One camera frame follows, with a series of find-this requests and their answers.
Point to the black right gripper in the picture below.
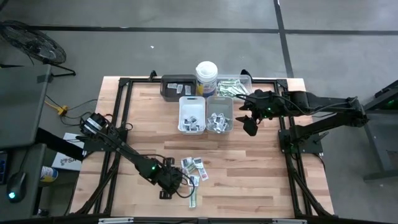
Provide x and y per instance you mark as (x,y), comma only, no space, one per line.
(267,105)

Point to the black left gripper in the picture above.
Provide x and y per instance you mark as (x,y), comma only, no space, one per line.
(171,179)

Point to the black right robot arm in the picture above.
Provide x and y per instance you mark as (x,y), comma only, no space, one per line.
(326,101)

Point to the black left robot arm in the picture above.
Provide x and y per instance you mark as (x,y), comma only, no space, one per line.
(124,149)

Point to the grey plastic bin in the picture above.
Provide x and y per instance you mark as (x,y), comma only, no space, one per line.
(219,105)

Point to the clear plastic container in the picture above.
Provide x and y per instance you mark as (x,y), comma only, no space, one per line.
(245,77)

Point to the black table clamp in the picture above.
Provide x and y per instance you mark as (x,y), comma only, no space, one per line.
(245,72)
(152,74)

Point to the white plastic bin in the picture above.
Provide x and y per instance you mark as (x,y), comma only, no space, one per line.
(191,107)

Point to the disinfectant wipes canister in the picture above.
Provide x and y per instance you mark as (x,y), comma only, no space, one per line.
(206,71)

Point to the dark grey plastic tray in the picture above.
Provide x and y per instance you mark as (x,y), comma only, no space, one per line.
(183,97)

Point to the white cardboard box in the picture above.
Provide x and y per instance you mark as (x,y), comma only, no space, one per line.
(66,160)

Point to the black slanted bar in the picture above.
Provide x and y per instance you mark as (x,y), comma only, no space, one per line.
(59,144)

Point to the white and yellow canister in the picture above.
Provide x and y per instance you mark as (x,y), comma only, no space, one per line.
(49,174)

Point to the dark metal cart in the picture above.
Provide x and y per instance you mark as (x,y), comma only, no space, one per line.
(377,149)

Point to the black computer mouse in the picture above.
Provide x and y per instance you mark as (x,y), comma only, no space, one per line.
(16,187)

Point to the grey desk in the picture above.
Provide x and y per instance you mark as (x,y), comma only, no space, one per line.
(21,102)

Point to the black keyboard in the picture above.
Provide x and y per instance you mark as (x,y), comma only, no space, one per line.
(2,168)

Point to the black floor fan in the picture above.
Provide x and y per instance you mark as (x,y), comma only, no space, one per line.
(34,43)

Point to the white metal bracket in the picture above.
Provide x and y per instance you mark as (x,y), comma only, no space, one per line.
(115,220)
(289,221)

